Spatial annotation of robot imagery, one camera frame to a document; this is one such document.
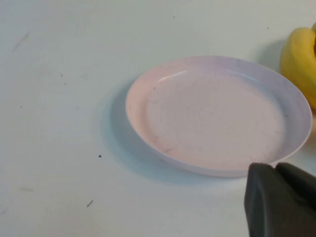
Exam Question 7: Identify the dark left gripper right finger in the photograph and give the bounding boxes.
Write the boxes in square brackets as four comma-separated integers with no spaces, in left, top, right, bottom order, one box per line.
[275,162,316,210]

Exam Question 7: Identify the yellow banana faint green tip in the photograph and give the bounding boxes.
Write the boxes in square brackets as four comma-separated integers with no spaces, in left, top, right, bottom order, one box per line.
[279,26,316,112]

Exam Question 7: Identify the pale pink round plate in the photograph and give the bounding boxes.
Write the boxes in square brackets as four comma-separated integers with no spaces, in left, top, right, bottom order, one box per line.
[125,55,313,179]

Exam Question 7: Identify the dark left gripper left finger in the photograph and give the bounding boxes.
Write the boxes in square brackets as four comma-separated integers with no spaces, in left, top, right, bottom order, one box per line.
[243,162,316,237]

